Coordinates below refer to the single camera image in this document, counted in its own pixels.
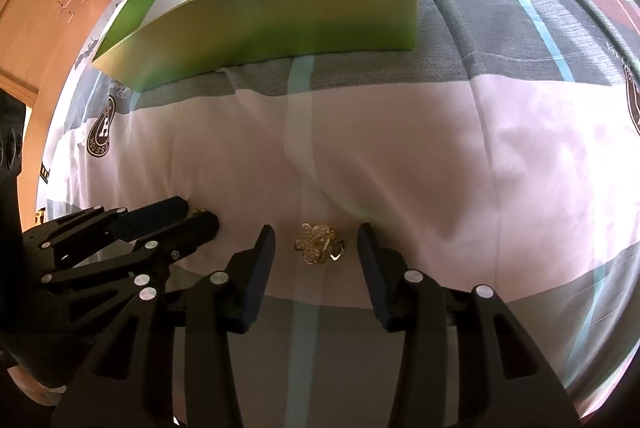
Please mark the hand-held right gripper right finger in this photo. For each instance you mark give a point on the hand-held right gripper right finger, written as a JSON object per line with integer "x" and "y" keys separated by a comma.
{"x": 372, "y": 268}

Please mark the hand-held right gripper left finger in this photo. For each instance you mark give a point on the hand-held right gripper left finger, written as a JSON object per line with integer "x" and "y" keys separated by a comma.
{"x": 260, "y": 268}

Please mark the green cardboard box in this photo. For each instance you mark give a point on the green cardboard box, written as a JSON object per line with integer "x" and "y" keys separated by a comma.
{"x": 300, "y": 8}

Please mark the wooden cabinet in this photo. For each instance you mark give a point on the wooden cabinet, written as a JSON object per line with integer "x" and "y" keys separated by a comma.
{"x": 40, "y": 33}

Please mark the gold flower brooch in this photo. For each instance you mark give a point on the gold flower brooch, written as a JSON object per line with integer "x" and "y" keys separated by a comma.
{"x": 315, "y": 244}

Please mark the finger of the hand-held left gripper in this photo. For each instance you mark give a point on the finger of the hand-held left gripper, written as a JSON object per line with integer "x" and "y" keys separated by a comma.
{"x": 197, "y": 230}
{"x": 160, "y": 213}

